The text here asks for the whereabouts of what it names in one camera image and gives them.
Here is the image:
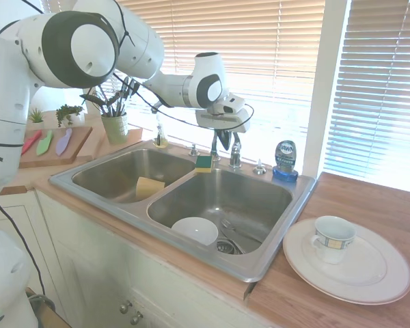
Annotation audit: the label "large white dinner plate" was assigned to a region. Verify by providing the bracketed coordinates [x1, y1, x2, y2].
[282, 217, 410, 306]

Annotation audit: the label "white ceramic bowl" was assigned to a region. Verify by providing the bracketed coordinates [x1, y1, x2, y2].
[171, 216, 219, 247]

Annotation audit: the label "green plastic knife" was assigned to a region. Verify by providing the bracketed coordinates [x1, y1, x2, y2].
[36, 130, 54, 157]

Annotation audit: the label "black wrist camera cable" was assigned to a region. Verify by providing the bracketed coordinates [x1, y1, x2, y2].
[111, 66, 255, 133]

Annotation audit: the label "dark long-leaf plant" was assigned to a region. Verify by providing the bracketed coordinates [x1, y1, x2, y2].
[79, 76, 141, 118]

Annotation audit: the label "silver butter knife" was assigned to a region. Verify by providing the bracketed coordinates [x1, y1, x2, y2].
[221, 226, 262, 245]

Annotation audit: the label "purple plastic knife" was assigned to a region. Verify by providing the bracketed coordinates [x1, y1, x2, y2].
[55, 128, 73, 157]

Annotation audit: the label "red plastic knife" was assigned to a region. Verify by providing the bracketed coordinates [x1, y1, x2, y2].
[20, 130, 42, 156]

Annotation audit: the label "yellow and green sponge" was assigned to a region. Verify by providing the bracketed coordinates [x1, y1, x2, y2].
[195, 154, 215, 174]

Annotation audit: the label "white kitchen cabinet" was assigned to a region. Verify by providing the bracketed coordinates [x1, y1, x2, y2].
[0, 189, 262, 328]

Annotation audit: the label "spiky green plant in pot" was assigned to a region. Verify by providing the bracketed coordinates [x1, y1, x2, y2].
[27, 107, 46, 131]

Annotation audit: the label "pale green plant pot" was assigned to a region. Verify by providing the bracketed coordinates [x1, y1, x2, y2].
[100, 112, 129, 146]

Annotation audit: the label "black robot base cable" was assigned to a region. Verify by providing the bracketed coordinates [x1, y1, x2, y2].
[0, 140, 46, 297]

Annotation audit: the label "metal sink drain ring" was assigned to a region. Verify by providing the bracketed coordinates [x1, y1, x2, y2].
[215, 238, 245, 256]

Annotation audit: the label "silver fork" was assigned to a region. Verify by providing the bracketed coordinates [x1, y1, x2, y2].
[220, 218, 238, 234]

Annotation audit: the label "stainless steel double sink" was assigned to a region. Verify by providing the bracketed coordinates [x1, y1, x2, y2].
[49, 141, 318, 284]

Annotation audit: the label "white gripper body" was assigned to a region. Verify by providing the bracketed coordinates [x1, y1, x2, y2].
[195, 109, 252, 134]

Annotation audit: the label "chrome faucet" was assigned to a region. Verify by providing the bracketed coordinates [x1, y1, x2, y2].
[210, 131, 243, 169]

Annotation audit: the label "white patterned teacup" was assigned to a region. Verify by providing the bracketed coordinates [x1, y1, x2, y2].
[308, 215, 357, 265]

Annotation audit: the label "wide window blinds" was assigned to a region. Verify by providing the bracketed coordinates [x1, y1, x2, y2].
[49, 0, 326, 164]

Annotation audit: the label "narrow window blinds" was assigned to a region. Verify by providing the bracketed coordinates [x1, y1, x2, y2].
[323, 0, 410, 193]

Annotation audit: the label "wooden cutting board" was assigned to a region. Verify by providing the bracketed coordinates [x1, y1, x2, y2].
[18, 126, 94, 169]

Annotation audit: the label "trailing succulent in white pot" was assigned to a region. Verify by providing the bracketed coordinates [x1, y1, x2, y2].
[55, 103, 85, 129]

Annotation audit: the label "glass pump soap bottle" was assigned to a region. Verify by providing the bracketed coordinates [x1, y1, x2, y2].
[152, 111, 170, 149]

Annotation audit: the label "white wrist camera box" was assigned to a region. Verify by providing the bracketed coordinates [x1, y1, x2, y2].
[209, 95, 246, 116]

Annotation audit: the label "blue dish soap bottle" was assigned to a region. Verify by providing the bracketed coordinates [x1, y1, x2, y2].
[272, 139, 300, 183]

